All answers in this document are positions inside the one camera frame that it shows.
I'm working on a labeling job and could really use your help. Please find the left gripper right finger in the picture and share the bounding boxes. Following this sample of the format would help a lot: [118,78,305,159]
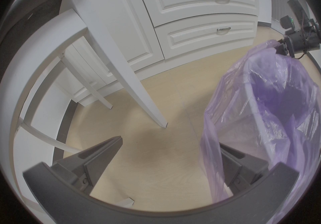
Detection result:
[219,143,271,194]

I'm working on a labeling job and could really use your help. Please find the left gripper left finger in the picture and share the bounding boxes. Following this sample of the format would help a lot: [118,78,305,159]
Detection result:
[51,136,123,195]

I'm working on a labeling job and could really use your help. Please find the purple plastic bag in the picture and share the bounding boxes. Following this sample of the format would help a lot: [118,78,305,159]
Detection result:
[199,39,321,224]

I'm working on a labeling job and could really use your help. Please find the white chair grey cushions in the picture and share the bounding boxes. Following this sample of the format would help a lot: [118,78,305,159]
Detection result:
[0,0,168,208]

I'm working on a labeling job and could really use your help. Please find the white wardrobe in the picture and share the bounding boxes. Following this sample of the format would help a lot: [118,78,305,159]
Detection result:
[35,0,272,108]

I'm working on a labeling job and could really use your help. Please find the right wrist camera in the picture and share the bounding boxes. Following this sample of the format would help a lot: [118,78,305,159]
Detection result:
[280,16,295,30]

